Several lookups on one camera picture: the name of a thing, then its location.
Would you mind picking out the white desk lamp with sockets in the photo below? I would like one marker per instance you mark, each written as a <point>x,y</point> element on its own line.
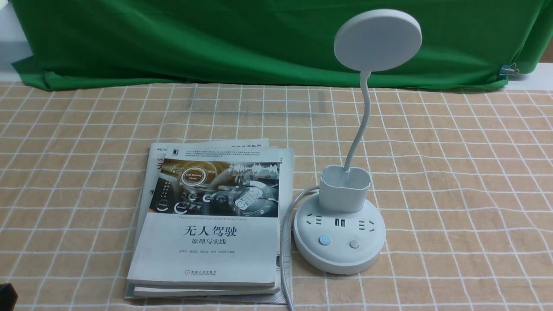
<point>338,230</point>

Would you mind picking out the bottom white book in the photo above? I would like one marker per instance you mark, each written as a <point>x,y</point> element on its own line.
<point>288,172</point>

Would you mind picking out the top self-driving textbook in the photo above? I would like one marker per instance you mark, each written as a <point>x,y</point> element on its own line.
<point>213,219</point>

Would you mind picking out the orange checkered tablecloth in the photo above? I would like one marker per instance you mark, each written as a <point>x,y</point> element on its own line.
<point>463,181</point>

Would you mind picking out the green backdrop cloth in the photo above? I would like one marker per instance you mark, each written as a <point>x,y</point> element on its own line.
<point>83,44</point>

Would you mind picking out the metal binder clip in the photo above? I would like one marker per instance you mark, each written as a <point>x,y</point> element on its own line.
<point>508,71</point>

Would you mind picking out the dark object at corner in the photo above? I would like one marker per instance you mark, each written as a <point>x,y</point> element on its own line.
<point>8,297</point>

